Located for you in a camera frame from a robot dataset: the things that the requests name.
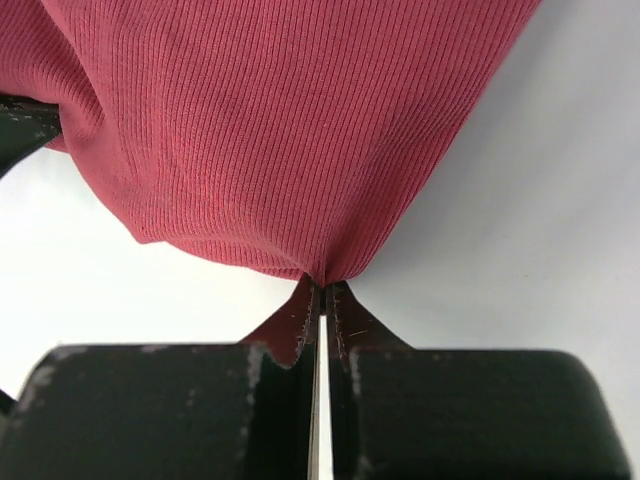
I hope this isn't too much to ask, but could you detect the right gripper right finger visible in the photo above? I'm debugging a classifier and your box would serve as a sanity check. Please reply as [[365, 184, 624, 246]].
[[324, 282, 632, 480]]

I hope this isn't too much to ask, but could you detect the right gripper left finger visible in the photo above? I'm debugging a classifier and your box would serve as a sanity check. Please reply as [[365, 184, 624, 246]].
[[1, 278, 323, 479]]

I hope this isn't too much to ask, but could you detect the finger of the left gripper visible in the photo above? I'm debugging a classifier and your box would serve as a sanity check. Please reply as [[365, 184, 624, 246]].
[[0, 94, 61, 175]]

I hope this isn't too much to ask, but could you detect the red tank top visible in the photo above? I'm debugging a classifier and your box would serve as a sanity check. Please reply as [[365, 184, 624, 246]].
[[0, 0, 544, 369]]

